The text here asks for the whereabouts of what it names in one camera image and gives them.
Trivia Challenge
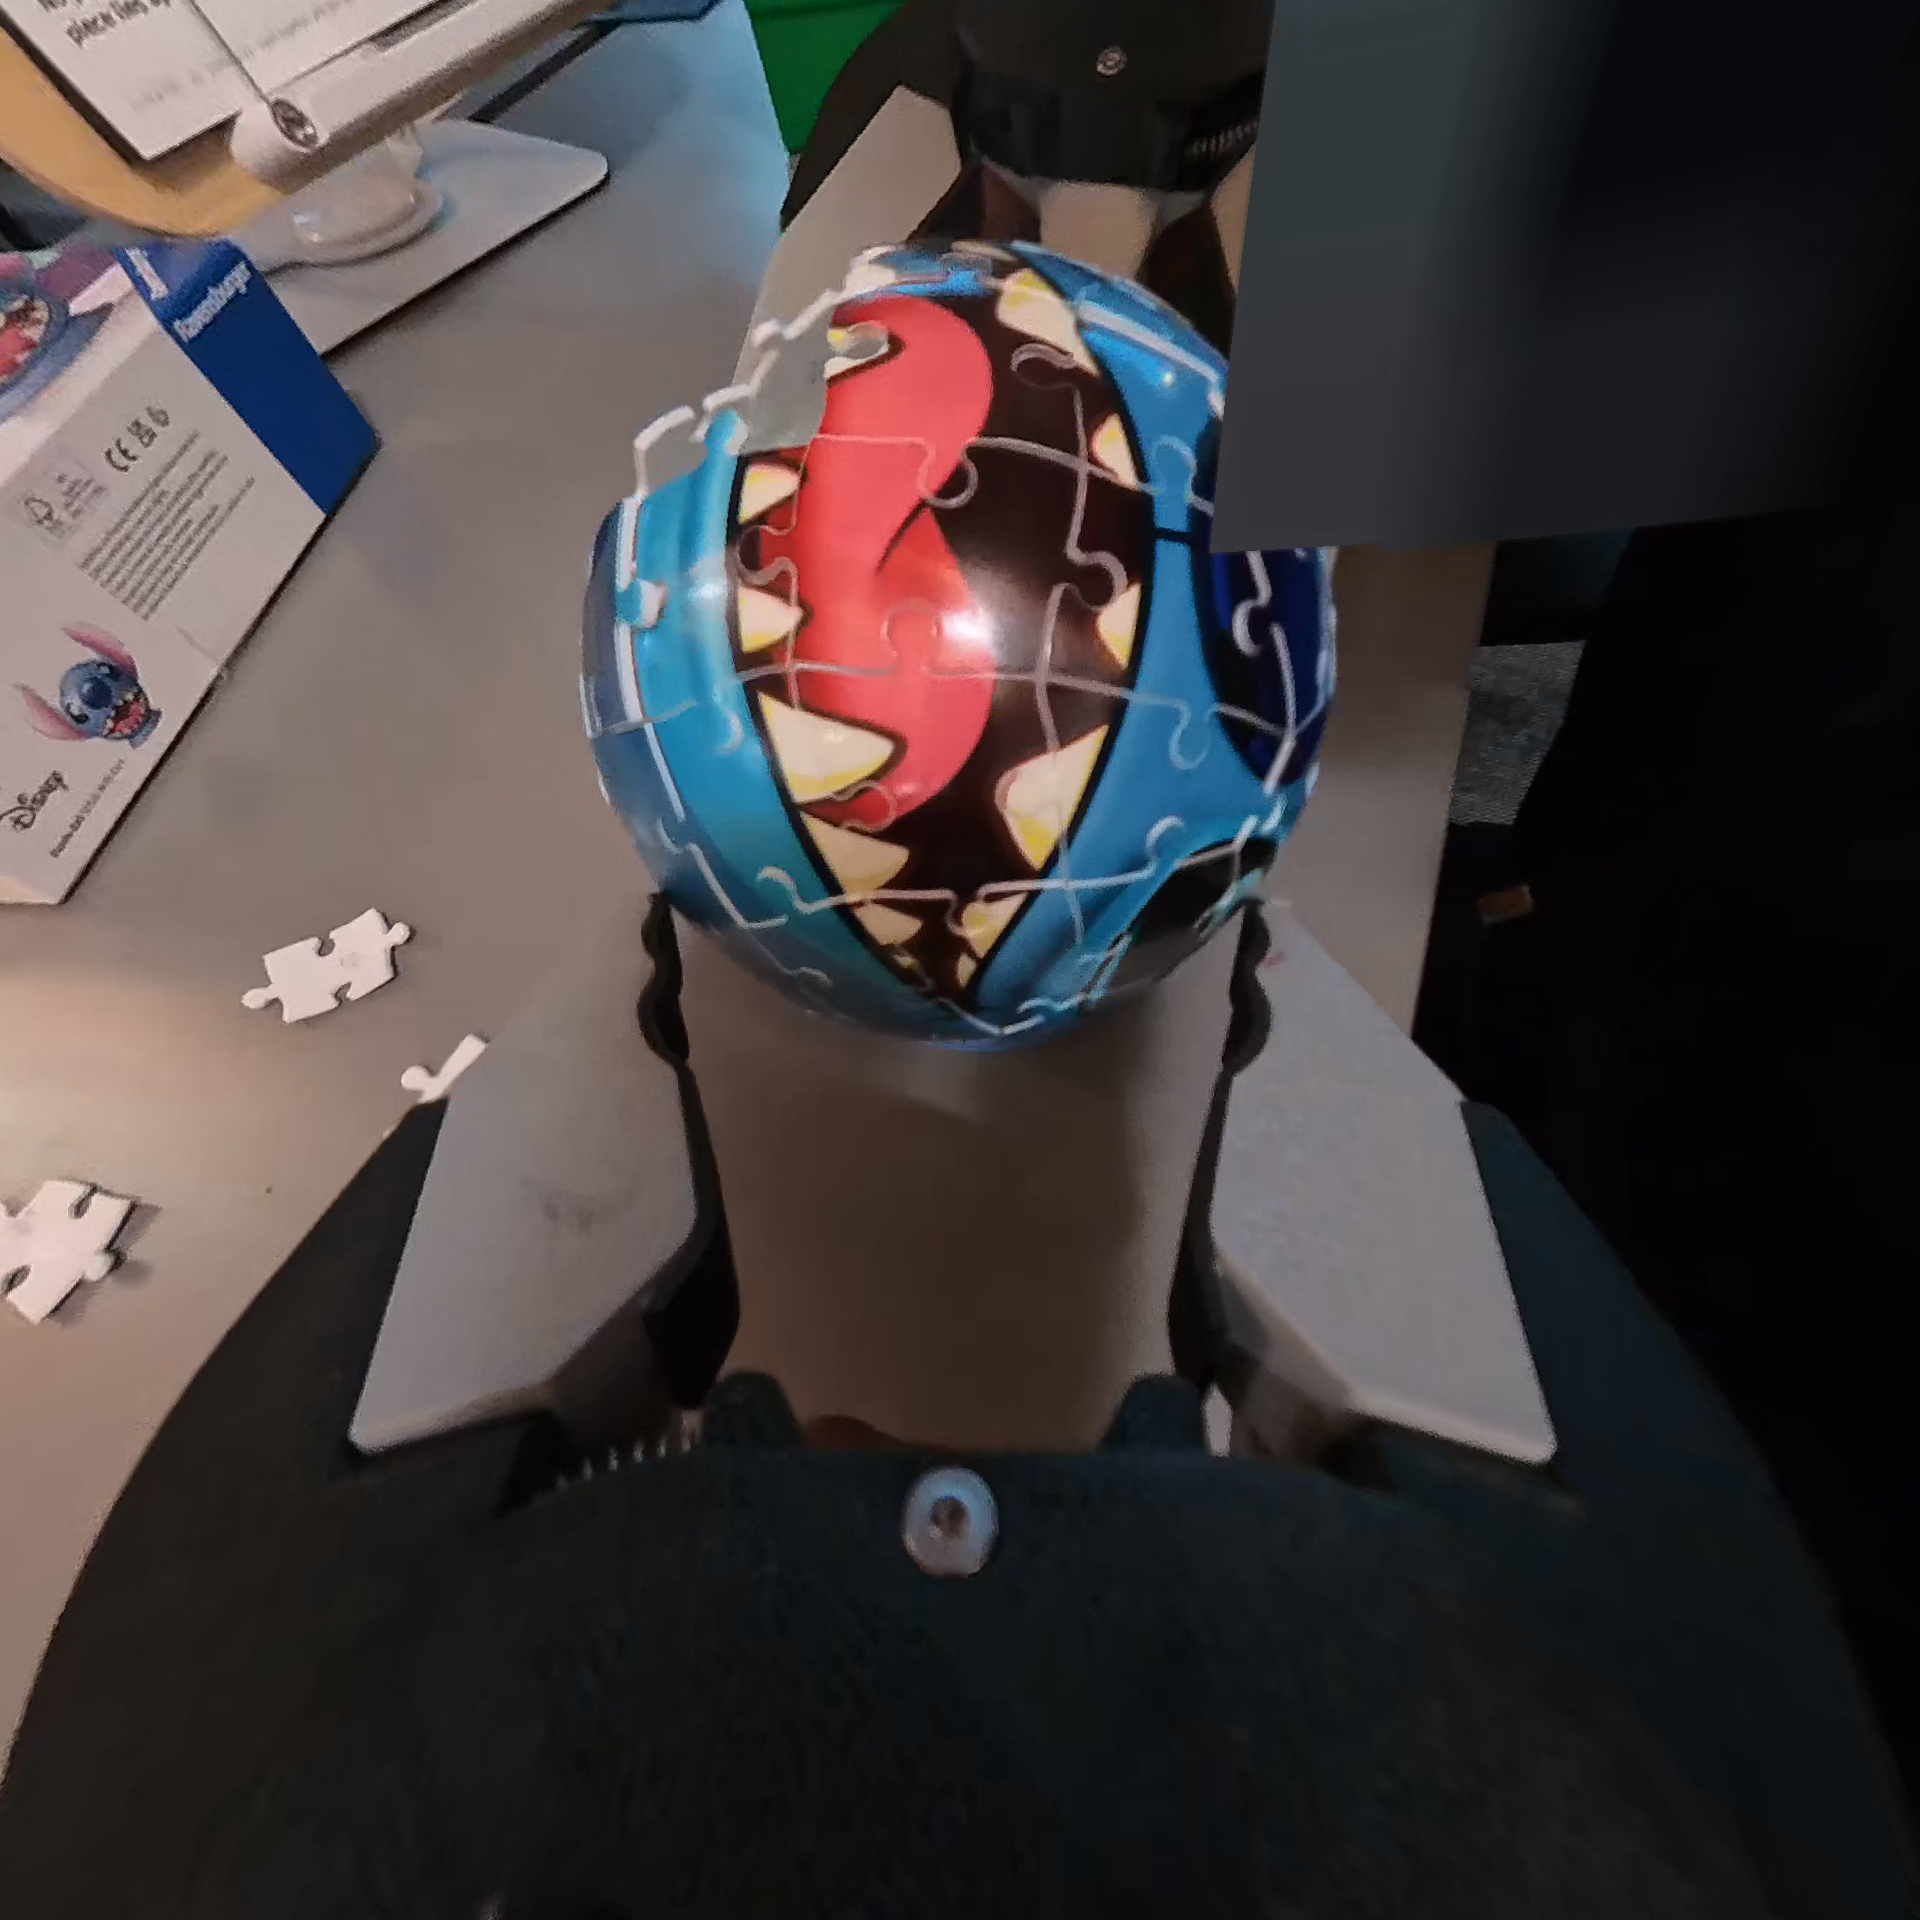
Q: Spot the blue puzzle ball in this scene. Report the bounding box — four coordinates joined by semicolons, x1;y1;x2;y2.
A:
583;241;1338;1045

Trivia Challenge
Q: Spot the round wooden board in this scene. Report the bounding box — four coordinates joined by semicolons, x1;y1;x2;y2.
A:
0;30;296;250

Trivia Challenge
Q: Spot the white instruction sheet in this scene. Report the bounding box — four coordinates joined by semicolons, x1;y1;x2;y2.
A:
0;0;594;164

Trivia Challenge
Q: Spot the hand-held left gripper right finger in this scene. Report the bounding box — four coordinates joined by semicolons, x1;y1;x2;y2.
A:
1171;896;1556;1466

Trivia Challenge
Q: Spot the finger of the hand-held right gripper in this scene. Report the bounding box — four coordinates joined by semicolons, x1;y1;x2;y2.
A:
780;77;1038;289
1143;158;1273;361

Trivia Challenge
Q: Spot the green panel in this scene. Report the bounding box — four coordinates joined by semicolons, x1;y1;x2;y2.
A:
745;0;911;154

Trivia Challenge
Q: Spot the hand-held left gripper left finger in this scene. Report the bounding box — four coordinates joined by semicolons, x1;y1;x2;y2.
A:
351;891;745;1453

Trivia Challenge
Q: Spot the colourful puzzle box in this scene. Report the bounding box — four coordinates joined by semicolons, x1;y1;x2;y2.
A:
0;241;379;905

